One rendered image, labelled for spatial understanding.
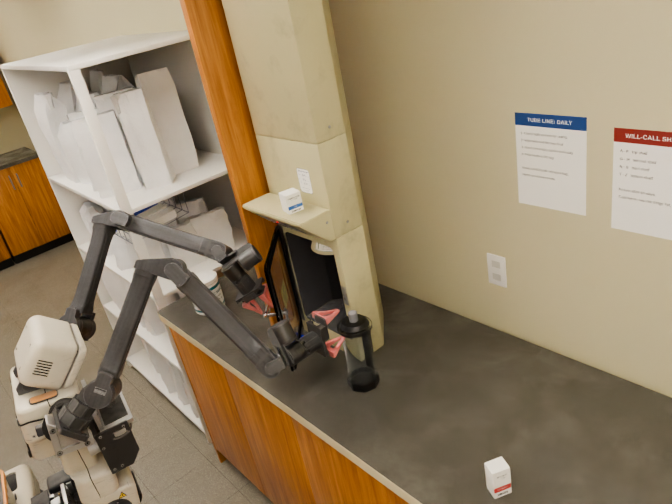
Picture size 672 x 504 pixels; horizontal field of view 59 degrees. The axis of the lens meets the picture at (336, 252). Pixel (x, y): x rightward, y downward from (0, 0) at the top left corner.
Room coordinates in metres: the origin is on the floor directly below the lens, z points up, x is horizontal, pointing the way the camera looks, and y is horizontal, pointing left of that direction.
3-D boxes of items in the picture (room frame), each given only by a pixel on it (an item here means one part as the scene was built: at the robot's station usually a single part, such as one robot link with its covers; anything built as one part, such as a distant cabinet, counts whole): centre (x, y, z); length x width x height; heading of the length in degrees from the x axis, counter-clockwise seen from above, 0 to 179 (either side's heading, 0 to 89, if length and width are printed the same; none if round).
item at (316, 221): (1.72, 0.13, 1.46); 0.32 x 0.12 x 0.10; 36
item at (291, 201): (1.68, 0.10, 1.54); 0.05 x 0.05 x 0.06; 25
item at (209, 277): (2.21, 0.57, 1.02); 0.13 x 0.13 x 0.15
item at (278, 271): (1.72, 0.20, 1.19); 0.30 x 0.01 x 0.40; 173
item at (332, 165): (1.83, -0.02, 1.33); 0.32 x 0.25 x 0.77; 36
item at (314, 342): (1.42, 0.12, 1.20); 0.07 x 0.07 x 0.10; 35
